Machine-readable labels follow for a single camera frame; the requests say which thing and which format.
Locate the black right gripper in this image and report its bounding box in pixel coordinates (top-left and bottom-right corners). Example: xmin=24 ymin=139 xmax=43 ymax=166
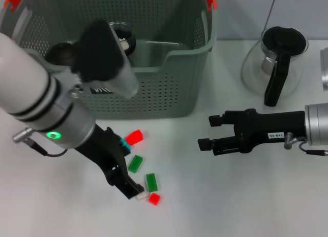
xmin=197 ymin=108 xmax=309 ymax=157

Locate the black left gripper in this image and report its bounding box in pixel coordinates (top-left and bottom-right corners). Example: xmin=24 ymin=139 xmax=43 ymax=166
xmin=73 ymin=123 xmax=146 ymax=200

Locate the green toy brick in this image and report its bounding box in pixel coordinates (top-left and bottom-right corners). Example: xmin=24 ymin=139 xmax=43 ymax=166
xmin=127 ymin=154 xmax=144 ymax=174
xmin=145 ymin=173 xmax=159 ymax=193

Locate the teal square toy brick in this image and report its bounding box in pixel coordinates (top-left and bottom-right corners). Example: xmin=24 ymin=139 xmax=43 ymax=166
xmin=118 ymin=136 xmax=133 ymax=152

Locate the large red toy brick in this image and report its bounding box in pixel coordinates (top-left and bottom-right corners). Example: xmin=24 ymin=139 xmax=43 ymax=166
xmin=125 ymin=129 xmax=144 ymax=146

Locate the white two-stud toy brick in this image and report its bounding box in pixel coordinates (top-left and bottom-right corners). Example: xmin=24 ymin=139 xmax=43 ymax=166
xmin=134 ymin=191 xmax=151 ymax=201

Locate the long white toy brick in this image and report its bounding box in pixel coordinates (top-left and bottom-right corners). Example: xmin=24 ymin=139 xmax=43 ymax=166
xmin=117 ymin=37 xmax=131 ymax=50

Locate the glass teacup with black handle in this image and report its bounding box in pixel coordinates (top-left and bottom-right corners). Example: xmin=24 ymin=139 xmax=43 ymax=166
xmin=109 ymin=21 xmax=137 ymax=56

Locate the grey-green perforated storage bin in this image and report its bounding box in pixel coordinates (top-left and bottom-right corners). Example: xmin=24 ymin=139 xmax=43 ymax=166
xmin=0 ymin=0 xmax=220 ymax=120

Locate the small red toy brick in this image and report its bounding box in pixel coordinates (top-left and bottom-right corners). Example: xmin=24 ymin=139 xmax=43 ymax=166
xmin=148 ymin=192 xmax=162 ymax=206

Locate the dark clay teapot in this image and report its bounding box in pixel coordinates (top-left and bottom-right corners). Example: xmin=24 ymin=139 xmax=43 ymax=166
xmin=47 ymin=42 xmax=77 ymax=66

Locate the right arm cable with connector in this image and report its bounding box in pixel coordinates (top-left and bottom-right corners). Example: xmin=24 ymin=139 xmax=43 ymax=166
xmin=284 ymin=132 xmax=328 ymax=156

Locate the glass pitcher with black handle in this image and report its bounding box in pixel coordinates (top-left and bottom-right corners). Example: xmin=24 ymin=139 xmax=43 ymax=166
xmin=240 ymin=26 xmax=310 ymax=107

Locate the thin grey wall cable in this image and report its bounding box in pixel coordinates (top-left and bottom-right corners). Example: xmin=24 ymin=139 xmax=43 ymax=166
xmin=263 ymin=0 xmax=280 ymax=30

